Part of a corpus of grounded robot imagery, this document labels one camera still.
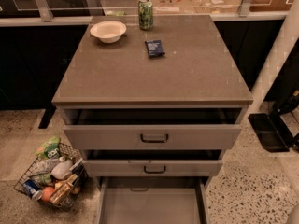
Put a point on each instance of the green soda can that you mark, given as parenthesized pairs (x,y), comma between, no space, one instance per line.
(145,14)

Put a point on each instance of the orange fruit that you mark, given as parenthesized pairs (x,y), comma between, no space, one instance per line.
(46,193)

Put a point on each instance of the dark blue snack packet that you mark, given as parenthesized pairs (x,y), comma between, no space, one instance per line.
(154,48)

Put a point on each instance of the white bottle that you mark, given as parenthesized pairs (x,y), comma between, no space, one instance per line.
(62,168)

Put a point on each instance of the green chip bag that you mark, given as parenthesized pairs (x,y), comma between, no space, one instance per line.
(49,149)

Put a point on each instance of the grey drawer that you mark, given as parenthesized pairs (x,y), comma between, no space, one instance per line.
(152,200)
(152,137)
(153,163)

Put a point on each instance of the wire basket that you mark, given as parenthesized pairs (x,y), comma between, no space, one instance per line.
(47,180)

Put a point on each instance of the white bowl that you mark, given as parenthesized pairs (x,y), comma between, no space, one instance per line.
(108,31)

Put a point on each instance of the grey bottom drawer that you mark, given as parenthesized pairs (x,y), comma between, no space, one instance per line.
(152,200)

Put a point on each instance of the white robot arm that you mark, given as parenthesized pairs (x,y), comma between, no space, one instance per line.
(293,217)

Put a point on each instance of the brown snack box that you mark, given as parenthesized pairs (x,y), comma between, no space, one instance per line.
(58,196)

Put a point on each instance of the grey drawer cabinet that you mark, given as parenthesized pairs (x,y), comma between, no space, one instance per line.
(195,82)

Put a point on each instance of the grey top drawer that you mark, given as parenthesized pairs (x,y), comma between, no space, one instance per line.
(152,137)

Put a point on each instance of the black floor tray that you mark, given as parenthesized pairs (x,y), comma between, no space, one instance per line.
(272,132)

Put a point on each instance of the blue soda can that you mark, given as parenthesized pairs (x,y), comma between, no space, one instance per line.
(32,190)

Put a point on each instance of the clear plastic water bottle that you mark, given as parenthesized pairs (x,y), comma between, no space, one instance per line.
(44,166)

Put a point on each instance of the grey middle drawer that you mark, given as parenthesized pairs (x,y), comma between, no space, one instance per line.
(153,163)

